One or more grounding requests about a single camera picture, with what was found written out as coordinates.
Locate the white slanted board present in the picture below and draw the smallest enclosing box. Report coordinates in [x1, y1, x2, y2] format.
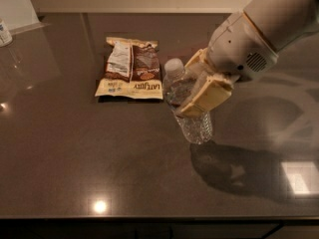
[0, 0, 48, 35]

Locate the white labelled container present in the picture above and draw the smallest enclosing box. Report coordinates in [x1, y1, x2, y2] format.
[0, 18, 13, 47]

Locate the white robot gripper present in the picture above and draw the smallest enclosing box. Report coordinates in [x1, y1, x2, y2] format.
[175, 12, 278, 118]

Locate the brown chip snack bag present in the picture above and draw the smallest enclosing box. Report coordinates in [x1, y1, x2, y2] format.
[95, 37, 163, 100]

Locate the clear plastic water bottle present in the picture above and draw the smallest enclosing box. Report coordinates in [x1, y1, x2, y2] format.
[162, 58, 212, 144]

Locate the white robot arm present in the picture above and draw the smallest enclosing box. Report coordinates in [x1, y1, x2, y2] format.
[176, 0, 319, 118]

